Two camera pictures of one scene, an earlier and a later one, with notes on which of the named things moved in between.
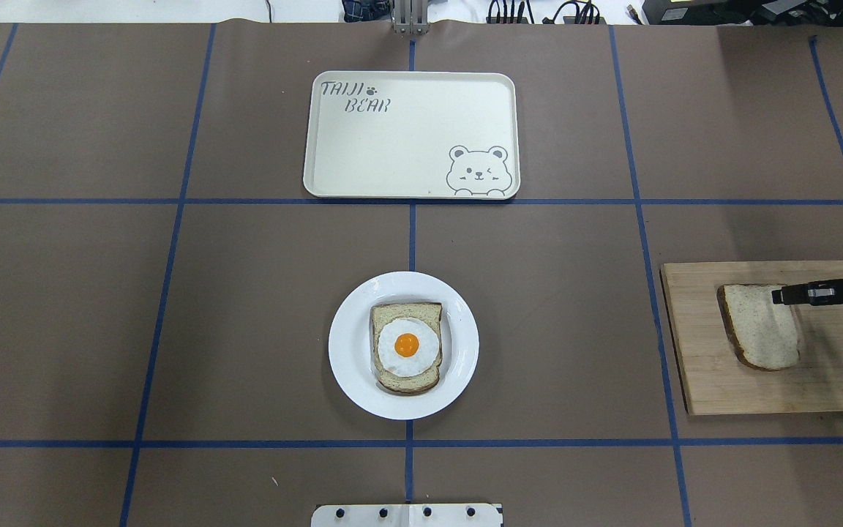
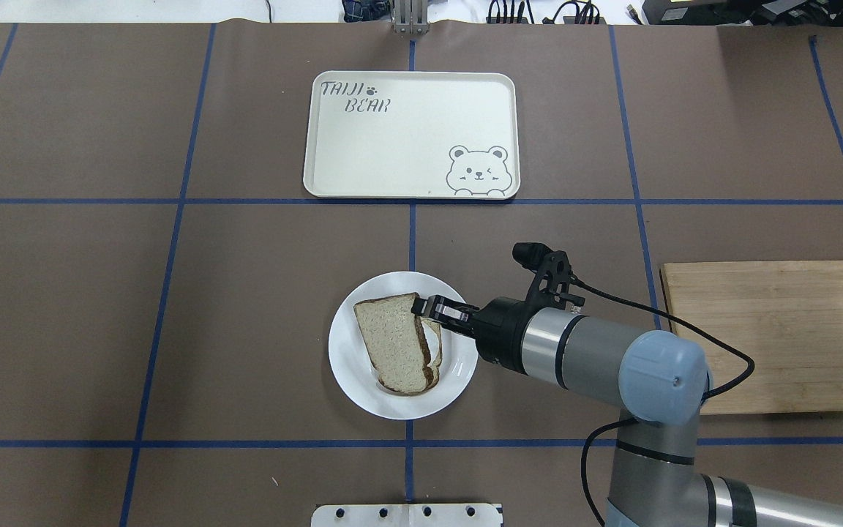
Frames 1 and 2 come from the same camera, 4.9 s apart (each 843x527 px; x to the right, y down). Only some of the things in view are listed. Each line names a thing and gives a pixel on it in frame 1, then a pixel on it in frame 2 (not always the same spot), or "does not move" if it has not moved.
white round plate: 350,348 does not move
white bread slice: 764,334 → 394,341
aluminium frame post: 410,17 does not move
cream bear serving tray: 412,135 does not move
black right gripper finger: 820,293 → 452,314
